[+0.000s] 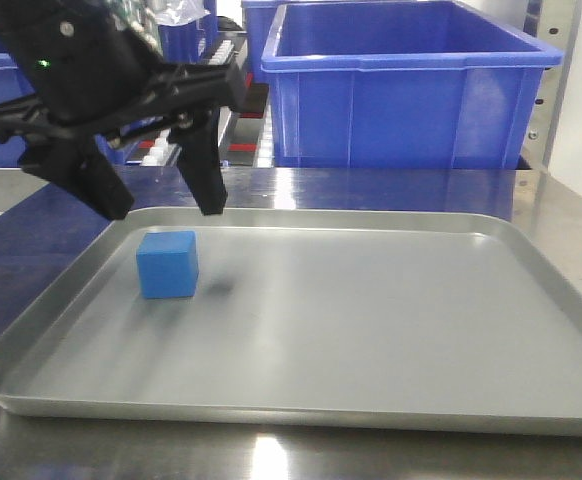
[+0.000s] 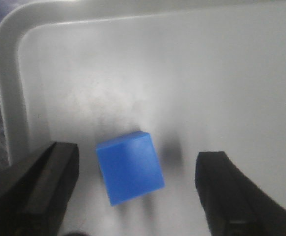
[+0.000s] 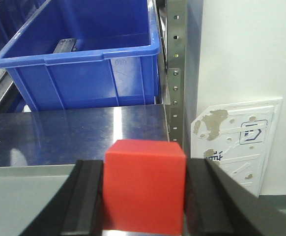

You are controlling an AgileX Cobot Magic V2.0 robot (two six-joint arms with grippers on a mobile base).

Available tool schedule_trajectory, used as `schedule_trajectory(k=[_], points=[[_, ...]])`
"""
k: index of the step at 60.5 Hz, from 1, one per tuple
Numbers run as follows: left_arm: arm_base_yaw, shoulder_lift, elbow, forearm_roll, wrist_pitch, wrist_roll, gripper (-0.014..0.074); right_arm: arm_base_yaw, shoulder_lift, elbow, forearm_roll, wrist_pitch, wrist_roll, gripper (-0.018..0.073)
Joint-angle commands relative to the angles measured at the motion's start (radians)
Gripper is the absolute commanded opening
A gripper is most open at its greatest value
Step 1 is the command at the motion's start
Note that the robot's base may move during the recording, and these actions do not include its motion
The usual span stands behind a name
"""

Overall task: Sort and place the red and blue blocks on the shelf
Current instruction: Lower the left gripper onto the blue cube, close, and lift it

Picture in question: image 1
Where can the clear plastic bag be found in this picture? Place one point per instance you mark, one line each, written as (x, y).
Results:
(177, 12)

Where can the blue plastic bin right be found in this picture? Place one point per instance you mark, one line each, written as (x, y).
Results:
(400, 84)

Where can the steel shelf upright post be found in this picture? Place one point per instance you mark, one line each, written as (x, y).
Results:
(556, 22)

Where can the grey metal tray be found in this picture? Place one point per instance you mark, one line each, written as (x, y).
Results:
(419, 321)

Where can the blue plastic bin rear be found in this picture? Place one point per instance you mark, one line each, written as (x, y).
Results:
(258, 16)

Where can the blue cube block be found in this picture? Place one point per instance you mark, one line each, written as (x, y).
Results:
(167, 264)

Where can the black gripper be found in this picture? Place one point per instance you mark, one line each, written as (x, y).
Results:
(95, 72)

